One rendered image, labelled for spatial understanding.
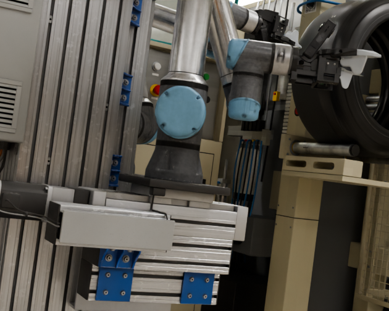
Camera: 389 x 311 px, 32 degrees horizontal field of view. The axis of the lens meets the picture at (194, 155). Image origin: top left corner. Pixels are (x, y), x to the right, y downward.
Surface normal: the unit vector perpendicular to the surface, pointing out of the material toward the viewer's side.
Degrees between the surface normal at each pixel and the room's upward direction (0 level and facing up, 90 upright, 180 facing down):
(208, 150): 90
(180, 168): 72
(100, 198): 90
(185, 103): 98
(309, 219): 90
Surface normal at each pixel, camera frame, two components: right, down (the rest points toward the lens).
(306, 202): 0.48, 0.04
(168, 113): -0.01, 0.11
